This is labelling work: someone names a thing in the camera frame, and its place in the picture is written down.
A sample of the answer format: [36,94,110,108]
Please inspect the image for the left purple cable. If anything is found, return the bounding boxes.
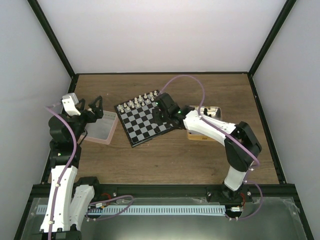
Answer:
[45,102,77,240]

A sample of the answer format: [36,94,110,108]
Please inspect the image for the gold metal tin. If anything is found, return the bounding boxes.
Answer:
[187,106,222,142]

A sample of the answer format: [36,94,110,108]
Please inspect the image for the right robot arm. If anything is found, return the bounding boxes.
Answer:
[152,93,262,202]

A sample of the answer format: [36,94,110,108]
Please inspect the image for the black and white chessboard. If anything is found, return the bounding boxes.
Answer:
[114,103,174,148]

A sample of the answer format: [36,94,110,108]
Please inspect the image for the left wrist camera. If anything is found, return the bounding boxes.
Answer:
[61,92,81,117]

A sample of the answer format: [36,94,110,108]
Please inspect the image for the black aluminium frame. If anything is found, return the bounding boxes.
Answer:
[14,0,314,240]

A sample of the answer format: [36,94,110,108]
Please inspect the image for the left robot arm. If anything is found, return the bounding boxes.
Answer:
[39,93,104,240]

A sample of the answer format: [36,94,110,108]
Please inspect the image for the white chess pieces group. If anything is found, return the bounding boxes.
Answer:
[115,90,159,114]

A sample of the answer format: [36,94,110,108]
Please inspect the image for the blue slotted cable duct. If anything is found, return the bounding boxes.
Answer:
[35,204,226,216]

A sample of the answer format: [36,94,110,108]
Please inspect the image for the black chess pieces in tin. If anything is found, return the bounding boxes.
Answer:
[203,108,212,117]

